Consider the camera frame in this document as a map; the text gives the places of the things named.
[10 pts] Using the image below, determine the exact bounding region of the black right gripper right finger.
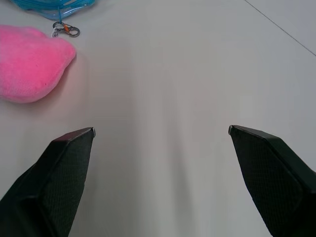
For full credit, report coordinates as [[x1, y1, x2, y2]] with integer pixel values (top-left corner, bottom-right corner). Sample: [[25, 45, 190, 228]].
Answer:
[[228, 124, 316, 237]]

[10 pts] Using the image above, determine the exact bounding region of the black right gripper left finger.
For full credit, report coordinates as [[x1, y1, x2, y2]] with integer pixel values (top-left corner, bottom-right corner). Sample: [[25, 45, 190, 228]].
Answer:
[[0, 127, 96, 237]]

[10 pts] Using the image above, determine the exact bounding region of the blue pouch with clasp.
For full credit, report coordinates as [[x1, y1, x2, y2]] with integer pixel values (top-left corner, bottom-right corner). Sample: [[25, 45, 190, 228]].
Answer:
[[9, 0, 96, 20]]

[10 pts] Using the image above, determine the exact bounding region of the pink plush toy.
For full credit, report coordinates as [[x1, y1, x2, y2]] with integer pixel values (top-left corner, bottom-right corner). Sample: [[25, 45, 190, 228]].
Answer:
[[0, 24, 77, 104]]

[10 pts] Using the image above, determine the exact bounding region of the metal carabiner clip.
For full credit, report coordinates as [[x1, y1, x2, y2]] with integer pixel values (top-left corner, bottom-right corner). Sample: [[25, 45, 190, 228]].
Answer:
[[50, 21, 81, 39]]

